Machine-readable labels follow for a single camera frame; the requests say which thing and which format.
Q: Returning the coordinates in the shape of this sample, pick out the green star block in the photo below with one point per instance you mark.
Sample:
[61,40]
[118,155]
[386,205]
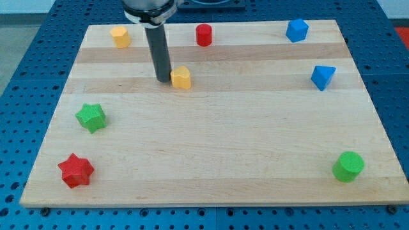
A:
[91,117]

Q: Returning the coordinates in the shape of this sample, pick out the red star block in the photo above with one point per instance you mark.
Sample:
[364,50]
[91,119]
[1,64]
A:
[76,171]

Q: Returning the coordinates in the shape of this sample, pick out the yellow heart block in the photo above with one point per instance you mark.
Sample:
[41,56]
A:
[181,78]

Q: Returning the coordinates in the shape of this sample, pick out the wooden board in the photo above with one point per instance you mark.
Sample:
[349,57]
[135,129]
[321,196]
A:
[253,129]

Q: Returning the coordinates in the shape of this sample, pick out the red cylinder block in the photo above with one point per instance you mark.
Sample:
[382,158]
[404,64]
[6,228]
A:
[204,35]

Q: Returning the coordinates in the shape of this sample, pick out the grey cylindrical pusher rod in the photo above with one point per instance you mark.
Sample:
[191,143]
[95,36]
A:
[157,42]

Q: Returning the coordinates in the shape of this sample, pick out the yellow hexagon block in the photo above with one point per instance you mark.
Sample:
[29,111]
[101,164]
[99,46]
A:
[120,36]

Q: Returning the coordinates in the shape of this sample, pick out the blue triangle block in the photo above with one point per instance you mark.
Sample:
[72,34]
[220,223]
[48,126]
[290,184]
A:
[322,76]

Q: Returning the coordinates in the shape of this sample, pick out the blue cube block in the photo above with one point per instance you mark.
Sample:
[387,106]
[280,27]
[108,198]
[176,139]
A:
[297,30]

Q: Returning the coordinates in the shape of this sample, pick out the green cylinder block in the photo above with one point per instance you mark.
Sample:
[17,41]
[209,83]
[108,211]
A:
[348,166]

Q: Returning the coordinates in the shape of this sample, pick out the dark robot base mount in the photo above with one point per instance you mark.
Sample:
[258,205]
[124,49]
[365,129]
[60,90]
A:
[212,5]

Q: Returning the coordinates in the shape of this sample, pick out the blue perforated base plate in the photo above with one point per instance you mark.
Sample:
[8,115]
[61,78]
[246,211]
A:
[30,98]

